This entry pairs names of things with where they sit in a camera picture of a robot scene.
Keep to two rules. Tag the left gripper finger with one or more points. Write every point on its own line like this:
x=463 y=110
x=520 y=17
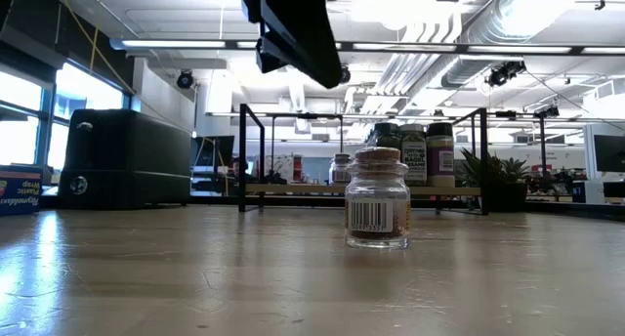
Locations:
x=266 y=53
x=298 y=28

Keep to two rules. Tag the oregano jar green lid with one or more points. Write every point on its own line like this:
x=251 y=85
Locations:
x=386 y=131

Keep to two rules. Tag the bagel seasoning jar white lid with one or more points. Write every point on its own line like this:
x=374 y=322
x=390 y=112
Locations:
x=414 y=160

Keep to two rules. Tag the purple-label jar black lid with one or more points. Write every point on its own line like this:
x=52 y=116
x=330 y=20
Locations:
x=441 y=160

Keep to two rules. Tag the ceiling light strip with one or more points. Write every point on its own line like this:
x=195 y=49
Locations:
x=603 y=50
x=246 y=45
x=405 y=47
x=517 y=49
x=173 y=44

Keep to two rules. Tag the white ceiling pipe bundle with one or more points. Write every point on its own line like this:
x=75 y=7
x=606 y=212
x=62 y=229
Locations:
x=420 y=57

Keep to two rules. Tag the black monitor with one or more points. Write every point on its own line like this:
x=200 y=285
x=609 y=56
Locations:
x=212 y=150
x=610 y=153

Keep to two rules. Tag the white printed background boxes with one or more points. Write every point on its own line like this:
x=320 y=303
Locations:
x=278 y=170

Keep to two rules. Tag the person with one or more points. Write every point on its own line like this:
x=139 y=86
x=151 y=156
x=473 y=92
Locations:
x=237 y=169

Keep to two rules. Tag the black kitchen appliance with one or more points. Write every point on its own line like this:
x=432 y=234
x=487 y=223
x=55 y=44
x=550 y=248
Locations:
x=122 y=155

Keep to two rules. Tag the bright window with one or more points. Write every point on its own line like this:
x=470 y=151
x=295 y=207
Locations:
x=19 y=89
x=88 y=89

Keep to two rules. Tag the black ceiling spotlight cluster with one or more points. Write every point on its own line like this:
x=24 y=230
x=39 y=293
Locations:
x=505 y=73

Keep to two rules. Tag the succulent plant in black pot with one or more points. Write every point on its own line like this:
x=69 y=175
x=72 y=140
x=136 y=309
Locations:
x=503 y=194

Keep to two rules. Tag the blue plastic wrap box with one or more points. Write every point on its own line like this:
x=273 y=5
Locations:
x=19 y=189

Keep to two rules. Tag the white ceiling air unit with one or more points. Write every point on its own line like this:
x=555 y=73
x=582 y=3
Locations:
x=608 y=99

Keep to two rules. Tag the black round ceiling camera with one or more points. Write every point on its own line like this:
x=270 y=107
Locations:
x=185 y=79
x=346 y=76

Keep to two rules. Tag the silver ventilation duct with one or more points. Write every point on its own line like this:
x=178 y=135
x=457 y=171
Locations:
x=488 y=33

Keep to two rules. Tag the black background camera stand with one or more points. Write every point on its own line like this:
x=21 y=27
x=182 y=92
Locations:
x=543 y=145

